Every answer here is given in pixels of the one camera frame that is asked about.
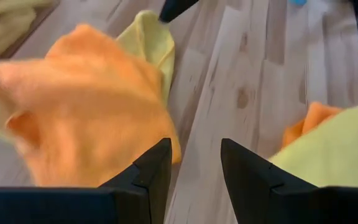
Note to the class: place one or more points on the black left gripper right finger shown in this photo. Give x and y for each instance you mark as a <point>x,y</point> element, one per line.
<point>253,193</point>

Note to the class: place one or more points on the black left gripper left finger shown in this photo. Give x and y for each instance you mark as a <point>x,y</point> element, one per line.
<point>148,186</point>

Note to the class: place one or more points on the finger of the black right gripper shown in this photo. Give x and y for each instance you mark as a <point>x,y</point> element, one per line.
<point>174,9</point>

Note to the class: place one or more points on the yellow microfiber towel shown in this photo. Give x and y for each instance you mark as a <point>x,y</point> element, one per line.
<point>148,40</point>
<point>5,28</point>
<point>337,152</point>

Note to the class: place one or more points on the orange microfiber towel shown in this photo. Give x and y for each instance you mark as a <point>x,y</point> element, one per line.
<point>89,109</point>
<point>312,118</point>

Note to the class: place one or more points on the clear plastic cup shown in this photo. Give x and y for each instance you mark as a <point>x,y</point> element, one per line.
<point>297,2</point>

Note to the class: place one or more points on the clear plastic basket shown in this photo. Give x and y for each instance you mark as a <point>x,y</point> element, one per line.
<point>43,15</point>

